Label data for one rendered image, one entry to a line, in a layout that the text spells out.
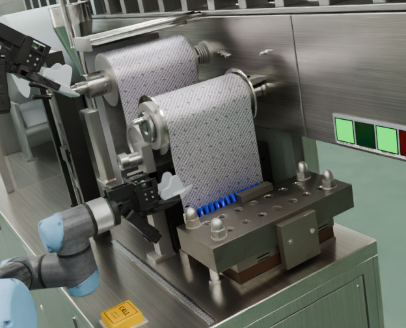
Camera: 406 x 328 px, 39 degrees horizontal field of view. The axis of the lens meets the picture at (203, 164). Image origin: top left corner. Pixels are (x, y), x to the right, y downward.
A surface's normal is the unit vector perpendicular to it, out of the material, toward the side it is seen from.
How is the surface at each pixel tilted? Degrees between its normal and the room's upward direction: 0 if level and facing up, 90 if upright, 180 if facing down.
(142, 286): 0
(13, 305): 87
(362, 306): 90
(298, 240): 90
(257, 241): 90
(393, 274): 0
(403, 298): 0
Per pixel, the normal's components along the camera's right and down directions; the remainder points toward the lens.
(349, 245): -0.18, -0.92
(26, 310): 0.97, -0.22
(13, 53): 0.51, 0.20
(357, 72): -0.84, 0.32
